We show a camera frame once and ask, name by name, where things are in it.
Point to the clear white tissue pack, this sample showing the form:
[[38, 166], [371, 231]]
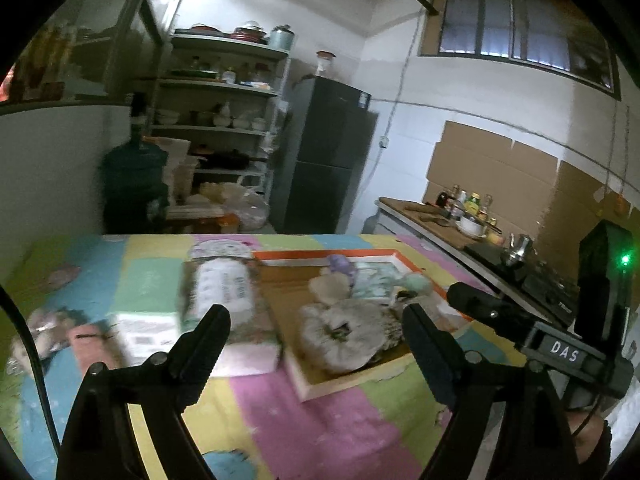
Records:
[[225, 290]]

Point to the white bowl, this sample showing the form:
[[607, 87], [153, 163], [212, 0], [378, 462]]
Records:
[[472, 227]]

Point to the leopard print soft toy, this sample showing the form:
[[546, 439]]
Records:
[[392, 330]]

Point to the clear plastic bag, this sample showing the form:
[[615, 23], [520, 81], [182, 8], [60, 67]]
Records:
[[245, 207]]

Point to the row of condiment bottles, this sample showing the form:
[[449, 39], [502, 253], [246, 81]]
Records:
[[470, 202]]

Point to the kitchen counter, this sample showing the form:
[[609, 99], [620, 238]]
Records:
[[415, 215]]

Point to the green floral tissue pack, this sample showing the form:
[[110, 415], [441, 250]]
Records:
[[375, 282]]

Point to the black gas stove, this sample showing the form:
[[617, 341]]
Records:
[[547, 285]]

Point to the barred window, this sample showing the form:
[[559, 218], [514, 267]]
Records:
[[500, 25]]

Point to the pink soft toy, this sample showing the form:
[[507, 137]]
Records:
[[92, 342]]

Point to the purple satin pouch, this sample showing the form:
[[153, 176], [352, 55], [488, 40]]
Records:
[[342, 266]]

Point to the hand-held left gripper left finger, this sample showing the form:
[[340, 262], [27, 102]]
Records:
[[215, 332]]

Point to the mint fluffy ball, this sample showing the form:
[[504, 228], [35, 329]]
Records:
[[417, 286]]

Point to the blue water jug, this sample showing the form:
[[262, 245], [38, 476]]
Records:
[[135, 185]]

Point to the row of oil bottles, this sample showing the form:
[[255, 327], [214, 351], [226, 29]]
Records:
[[42, 60]]

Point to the colourful printed blanket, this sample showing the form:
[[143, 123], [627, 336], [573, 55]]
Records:
[[310, 430]]

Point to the teal lidded pot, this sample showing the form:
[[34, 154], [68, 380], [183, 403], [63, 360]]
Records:
[[281, 37]]

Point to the red lidded pot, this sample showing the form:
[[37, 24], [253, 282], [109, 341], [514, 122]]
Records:
[[250, 32]]

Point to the shallow cardboard box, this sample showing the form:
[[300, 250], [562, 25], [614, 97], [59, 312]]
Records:
[[280, 290]]

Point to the metal shelf rack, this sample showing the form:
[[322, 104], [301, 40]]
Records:
[[220, 110]]

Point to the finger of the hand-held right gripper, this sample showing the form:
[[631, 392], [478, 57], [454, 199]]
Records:
[[485, 307]]

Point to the cardboard wall sheets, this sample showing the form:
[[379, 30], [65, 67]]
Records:
[[490, 170]]

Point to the metal kettle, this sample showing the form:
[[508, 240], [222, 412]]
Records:
[[517, 250]]

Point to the jar with red lid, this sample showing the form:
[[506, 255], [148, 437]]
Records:
[[326, 64]]

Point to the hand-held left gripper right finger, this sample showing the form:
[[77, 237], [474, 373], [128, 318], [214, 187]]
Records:
[[420, 335]]

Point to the dark refrigerator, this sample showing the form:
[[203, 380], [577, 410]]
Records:
[[325, 160]]

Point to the person's right forearm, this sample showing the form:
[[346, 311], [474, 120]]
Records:
[[587, 445]]

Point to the grey bunny plush toy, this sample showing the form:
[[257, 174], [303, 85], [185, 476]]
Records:
[[37, 342]]

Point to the small beige plush toy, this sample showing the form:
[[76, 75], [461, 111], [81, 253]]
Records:
[[327, 290]]

